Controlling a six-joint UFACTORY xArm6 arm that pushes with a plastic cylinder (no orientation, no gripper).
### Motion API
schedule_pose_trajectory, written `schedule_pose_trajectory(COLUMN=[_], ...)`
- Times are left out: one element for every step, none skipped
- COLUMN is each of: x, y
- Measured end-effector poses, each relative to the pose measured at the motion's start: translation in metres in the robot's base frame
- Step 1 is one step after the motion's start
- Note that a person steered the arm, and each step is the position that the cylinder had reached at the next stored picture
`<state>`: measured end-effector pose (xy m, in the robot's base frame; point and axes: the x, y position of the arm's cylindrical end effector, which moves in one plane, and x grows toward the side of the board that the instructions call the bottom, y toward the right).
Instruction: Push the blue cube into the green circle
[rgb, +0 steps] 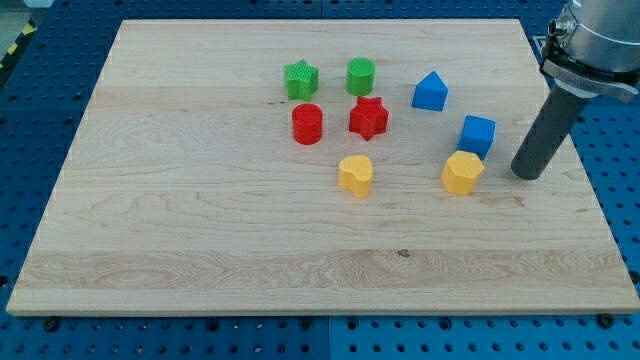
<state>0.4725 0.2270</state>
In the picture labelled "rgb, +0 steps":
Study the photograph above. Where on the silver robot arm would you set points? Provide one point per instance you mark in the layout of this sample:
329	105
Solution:
592	48

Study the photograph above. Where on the blue cube block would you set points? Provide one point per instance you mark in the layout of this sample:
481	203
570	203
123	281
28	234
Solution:
477	135

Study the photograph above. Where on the yellow heart block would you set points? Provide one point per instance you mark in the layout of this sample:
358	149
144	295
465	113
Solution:
355	174

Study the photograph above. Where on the red cylinder block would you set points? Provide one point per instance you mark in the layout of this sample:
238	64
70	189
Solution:
307	123

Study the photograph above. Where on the red star block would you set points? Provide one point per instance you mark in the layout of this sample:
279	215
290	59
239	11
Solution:
368	117

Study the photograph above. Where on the light wooden board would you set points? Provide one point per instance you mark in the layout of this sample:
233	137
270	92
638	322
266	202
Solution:
184	192

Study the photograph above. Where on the green star block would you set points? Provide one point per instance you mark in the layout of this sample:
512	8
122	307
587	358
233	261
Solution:
301	80

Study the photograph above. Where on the green cylinder block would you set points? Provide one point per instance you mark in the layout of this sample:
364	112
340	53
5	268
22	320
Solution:
360	76

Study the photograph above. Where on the yellow hexagon block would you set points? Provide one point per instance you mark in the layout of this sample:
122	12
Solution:
462	172

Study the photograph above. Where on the blue house-shaped block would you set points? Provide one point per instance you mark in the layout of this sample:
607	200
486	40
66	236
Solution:
430	93

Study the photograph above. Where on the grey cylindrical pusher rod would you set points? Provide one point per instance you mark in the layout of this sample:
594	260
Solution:
551	126

